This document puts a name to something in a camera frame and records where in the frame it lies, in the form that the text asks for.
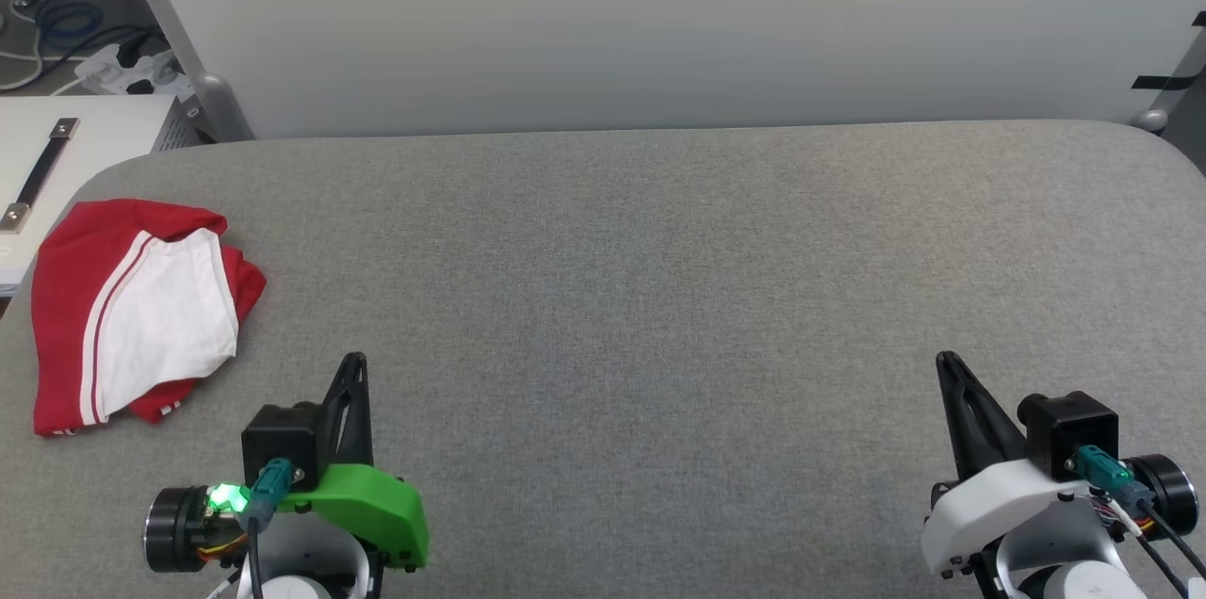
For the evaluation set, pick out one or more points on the black tape strip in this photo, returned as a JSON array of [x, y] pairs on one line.
[[1164, 82]]

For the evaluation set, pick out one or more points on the red and white basketball jersey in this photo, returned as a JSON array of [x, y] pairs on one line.
[[151, 316]]

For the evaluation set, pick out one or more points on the black power plug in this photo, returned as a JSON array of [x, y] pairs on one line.
[[139, 48]]

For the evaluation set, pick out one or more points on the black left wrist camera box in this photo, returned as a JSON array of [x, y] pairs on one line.
[[283, 439]]

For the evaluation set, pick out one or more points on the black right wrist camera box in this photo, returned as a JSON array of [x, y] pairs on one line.
[[1069, 425]]

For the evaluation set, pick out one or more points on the white power strip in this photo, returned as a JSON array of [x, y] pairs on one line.
[[113, 72]]

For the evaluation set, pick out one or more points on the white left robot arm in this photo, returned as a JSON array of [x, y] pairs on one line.
[[301, 585]]

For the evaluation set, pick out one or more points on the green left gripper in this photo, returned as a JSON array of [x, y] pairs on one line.
[[377, 509]]

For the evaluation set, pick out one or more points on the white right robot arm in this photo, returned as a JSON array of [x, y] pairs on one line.
[[1074, 580]]

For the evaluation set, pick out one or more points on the grey partition post with foot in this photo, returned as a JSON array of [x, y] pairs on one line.
[[1182, 62]]

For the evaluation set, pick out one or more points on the grey metal partition post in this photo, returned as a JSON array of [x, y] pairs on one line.
[[184, 43]]

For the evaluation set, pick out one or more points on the white metal cabinet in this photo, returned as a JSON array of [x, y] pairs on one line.
[[104, 133]]

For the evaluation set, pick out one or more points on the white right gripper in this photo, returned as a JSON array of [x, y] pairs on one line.
[[999, 505]]

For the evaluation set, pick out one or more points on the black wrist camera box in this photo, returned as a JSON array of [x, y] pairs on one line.
[[283, 439], [1069, 425]]

